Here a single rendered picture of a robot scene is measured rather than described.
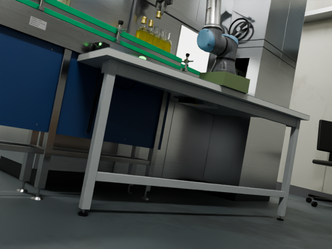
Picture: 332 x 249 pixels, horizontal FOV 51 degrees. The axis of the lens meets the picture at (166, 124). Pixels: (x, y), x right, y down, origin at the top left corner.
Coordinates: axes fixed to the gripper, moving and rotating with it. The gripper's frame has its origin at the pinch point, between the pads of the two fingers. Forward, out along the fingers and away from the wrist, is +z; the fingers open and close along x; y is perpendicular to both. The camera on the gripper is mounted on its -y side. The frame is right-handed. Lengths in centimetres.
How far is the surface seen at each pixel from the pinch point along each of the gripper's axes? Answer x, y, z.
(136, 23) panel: 11.8, -8.1, 8.9
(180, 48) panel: 12.4, 39.9, 11.2
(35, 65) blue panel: -14, -83, 60
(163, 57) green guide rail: -13.6, -1.8, 31.8
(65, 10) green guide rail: -14, -74, 30
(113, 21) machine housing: 14.7, -24.6, 13.5
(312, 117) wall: 8, 312, 19
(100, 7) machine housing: 14.6, -36.8, 9.2
